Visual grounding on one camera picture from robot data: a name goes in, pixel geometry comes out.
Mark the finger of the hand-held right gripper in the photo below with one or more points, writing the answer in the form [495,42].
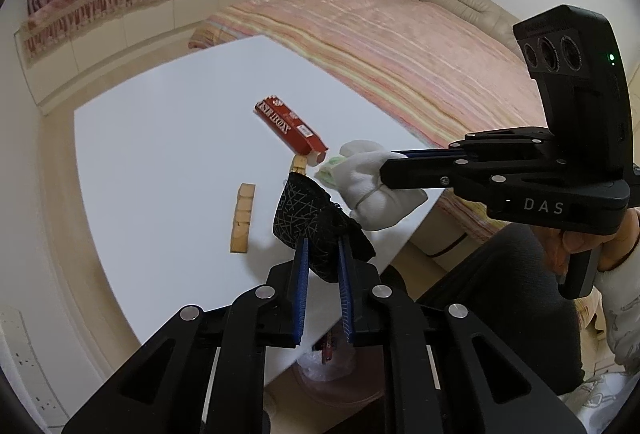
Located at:
[415,174]
[435,154]

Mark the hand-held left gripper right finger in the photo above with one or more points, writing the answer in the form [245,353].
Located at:
[345,299]

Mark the person's right hand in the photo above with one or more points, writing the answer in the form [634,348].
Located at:
[622,249]

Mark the white power strip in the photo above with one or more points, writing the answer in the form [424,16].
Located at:
[30,369]

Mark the person's dark trouser leg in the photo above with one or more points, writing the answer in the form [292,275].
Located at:
[505,304]

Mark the segmented wooden block bar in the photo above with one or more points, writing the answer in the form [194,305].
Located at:
[242,219]

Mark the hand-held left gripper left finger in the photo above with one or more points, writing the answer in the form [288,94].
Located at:
[300,294]

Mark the red wrapper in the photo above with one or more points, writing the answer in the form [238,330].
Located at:
[329,348]

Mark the red cardboard box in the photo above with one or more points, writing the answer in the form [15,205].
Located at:
[290,126]

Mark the small wooden block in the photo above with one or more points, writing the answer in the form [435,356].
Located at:
[299,165]

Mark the person's right forearm white sleeve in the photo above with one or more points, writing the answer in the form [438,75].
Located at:
[622,314]

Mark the black patterned cloth pouch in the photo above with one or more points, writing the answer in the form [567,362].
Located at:
[305,214]

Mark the white window seat cabinet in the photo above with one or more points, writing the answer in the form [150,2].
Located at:
[140,43]

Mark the white sock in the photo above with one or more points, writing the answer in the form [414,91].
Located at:
[370,194]

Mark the beige bed frame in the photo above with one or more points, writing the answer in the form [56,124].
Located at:
[457,234]

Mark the light green cloth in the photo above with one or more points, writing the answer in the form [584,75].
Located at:
[327,169]

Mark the beige padded headboard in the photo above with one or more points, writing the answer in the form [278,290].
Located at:
[475,3]

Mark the person's white patterned clothing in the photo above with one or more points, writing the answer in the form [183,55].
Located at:
[605,404]

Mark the clear plastic trash bin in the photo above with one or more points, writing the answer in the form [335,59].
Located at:
[340,384]

